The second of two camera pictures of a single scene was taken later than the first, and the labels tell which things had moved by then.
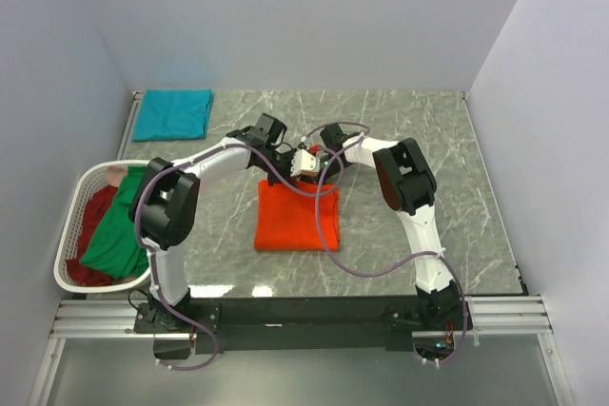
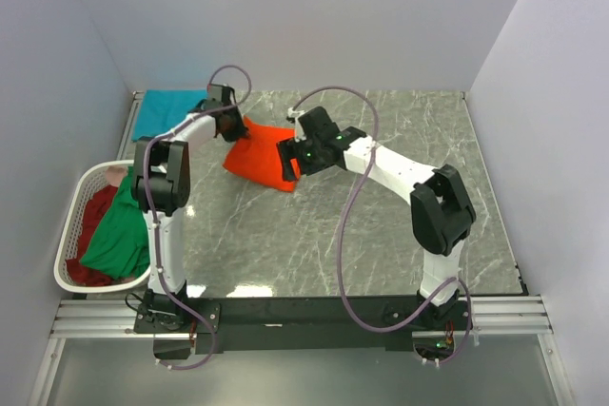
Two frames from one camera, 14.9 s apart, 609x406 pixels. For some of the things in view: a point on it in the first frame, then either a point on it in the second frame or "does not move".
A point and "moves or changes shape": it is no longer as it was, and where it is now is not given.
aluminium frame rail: [497, 316] does not move
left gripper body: [283, 163] -> [236, 127]
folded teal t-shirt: [171, 114] does not move
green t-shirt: [115, 246] does not move
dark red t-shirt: [95, 212] does not move
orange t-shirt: [286, 220] moves or changes shape
